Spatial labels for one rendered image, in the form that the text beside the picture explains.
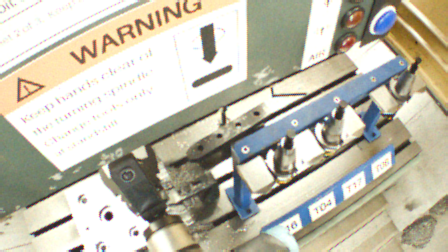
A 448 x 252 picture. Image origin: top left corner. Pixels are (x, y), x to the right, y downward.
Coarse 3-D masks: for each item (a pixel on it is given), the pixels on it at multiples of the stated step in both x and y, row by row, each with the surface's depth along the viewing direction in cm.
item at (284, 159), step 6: (282, 138) 59; (282, 144) 58; (294, 144) 58; (276, 150) 61; (282, 150) 58; (288, 150) 58; (294, 150) 58; (276, 156) 61; (282, 156) 60; (288, 156) 59; (294, 156) 60; (276, 162) 62; (282, 162) 61; (288, 162) 61; (294, 162) 62; (282, 168) 62; (288, 168) 62
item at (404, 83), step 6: (408, 66) 65; (408, 72) 65; (402, 78) 67; (408, 78) 65; (414, 78) 65; (396, 84) 69; (402, 84) 67; (408, 84) 66; (396, 90) 70; (402, 90) 68; (408, 90) 68
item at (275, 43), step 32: (256, 0) 20; (288, 0) 22; (256, 32) 23; (288, 32) 25; (256, 64) 26; (288, 64) 28; (224, 96) 27; (0, 128) 17; (160, 128) 26; (0, 160) 19; (32, 160) 21; (96, 160) 25; (0, 192) 22; (32, 192) 24
